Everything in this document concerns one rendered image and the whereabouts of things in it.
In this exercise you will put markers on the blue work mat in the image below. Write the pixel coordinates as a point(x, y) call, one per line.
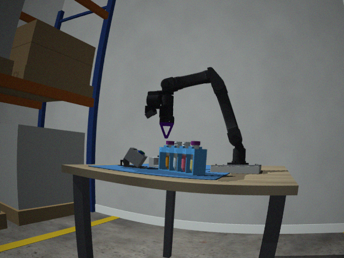
point(150, 171)

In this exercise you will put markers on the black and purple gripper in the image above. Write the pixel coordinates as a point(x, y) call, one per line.
point(167, 121)

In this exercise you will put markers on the grey key panel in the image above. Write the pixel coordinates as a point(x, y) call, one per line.
point(134, 156)

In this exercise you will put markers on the white rectangular console with lamps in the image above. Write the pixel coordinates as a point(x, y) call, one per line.
point(153, 161)

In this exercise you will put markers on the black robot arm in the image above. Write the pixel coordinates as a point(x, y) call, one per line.
point(172, 84)

